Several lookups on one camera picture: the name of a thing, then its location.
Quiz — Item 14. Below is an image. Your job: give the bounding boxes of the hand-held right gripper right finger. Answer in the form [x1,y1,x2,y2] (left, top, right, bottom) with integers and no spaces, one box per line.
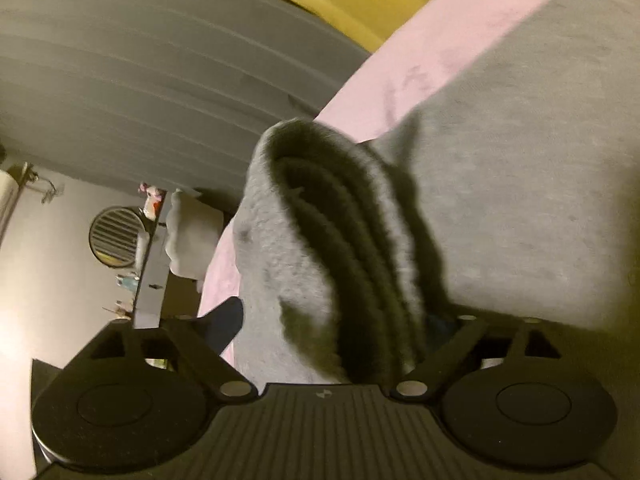
[392,315,581,402]

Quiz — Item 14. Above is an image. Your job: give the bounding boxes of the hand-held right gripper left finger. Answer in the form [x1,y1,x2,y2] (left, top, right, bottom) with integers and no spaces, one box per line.
[65,297,257,403]

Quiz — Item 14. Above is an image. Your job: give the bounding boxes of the grey pants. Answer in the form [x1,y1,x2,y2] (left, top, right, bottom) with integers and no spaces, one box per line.
[231,0,640,386]

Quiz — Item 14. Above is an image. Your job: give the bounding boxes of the dark dresser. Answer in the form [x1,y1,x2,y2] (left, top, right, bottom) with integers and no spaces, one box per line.
[130,217,202,331]

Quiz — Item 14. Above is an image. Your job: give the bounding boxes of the white cushion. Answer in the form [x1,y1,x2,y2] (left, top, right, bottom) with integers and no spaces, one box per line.
[164,189,225,282]

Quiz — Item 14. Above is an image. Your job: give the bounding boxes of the pink figurine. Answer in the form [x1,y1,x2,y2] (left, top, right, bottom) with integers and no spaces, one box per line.
[138,182,167,219]

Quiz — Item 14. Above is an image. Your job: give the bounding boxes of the white air conditioner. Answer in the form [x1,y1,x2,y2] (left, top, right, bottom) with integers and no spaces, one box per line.
[0,169,27,235]

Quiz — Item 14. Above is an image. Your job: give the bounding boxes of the grey curtain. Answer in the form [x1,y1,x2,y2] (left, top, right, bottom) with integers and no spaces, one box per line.
[0,0,372,203]

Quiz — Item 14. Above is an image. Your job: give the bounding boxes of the pink bed sheet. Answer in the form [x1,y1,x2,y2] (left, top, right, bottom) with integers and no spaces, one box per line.
[197,0,608,367]

